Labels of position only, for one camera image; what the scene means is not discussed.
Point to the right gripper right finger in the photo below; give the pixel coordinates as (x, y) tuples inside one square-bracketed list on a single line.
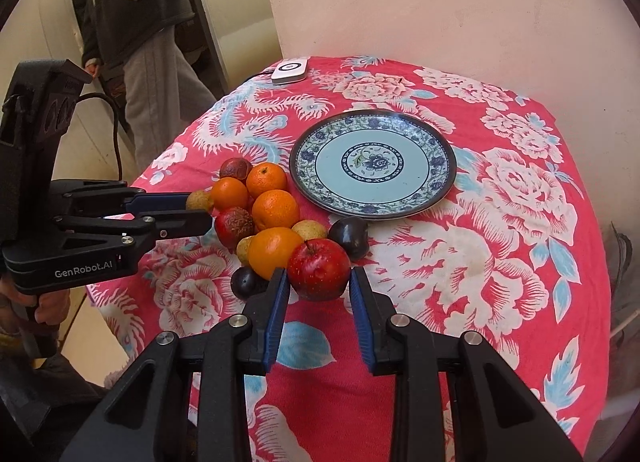
[(371, 310)]

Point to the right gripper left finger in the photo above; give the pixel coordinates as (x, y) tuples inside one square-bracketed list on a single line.
[(266, 312)]

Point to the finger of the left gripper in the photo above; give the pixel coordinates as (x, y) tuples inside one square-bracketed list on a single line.
[(178, 223), (156, 202)]

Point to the dark plum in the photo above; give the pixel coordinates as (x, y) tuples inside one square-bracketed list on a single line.
[(245, 283), (351, 234)]

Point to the red pomegranate-like fruit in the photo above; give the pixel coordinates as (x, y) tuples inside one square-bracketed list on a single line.
[(232, 225)]

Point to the small orange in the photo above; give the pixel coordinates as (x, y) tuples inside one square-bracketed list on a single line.
[(229, 192)]

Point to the red apple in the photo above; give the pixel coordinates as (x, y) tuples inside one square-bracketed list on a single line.
[(319, 270)]

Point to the tan longan small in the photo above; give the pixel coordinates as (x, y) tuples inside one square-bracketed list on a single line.
[(242, 249)]

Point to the wrinkled dark red fruit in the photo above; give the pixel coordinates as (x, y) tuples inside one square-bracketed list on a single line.
[(236, 167)]

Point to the tan longan fruit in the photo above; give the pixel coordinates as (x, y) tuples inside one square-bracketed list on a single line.
[(309, 229)]

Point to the person's left hand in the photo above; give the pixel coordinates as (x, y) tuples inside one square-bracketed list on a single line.
[(51, 308)]

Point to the blue patterned ceramic plate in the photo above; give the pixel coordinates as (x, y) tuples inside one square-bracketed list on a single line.
[(373, 163)]

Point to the red floral tablecloth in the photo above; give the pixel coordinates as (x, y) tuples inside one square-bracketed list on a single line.
[(513, 252)]

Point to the white square device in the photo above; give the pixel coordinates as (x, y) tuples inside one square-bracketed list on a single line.
[(290, 71)]

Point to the person in grey clothes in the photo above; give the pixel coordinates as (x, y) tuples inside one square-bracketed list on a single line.
[(163, 93)]

